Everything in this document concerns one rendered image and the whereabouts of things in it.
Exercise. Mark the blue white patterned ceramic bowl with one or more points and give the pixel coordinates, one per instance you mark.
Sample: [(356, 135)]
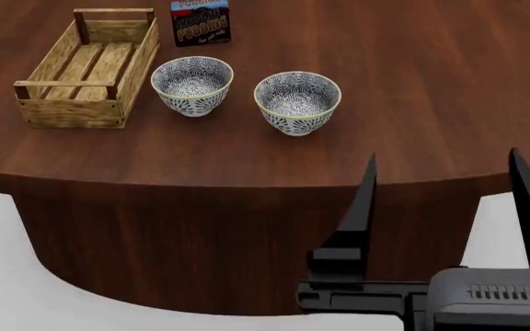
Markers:
[(191, 81), (297, 100)]

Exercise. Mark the wooden slatted crate tray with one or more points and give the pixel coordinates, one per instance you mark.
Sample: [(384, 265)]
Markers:
[(78, 107)]

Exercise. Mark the chocolate pudding box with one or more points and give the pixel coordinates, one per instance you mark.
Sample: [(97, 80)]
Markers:
[(201, 25)]

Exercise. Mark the grey vented camera box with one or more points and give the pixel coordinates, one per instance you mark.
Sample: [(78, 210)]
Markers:
[(499, 300)]

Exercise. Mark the dark wooden table pedestal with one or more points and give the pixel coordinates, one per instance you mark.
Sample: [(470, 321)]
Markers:
[(177, 248)]

